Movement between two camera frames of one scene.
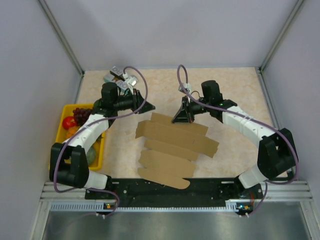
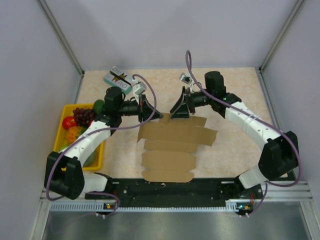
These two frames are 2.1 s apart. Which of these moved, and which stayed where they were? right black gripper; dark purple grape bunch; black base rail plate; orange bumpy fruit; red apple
Moved: right black gripper
Stayed: orange bumpy fruit; red apple; dark purple grape bunch; black base rail plate
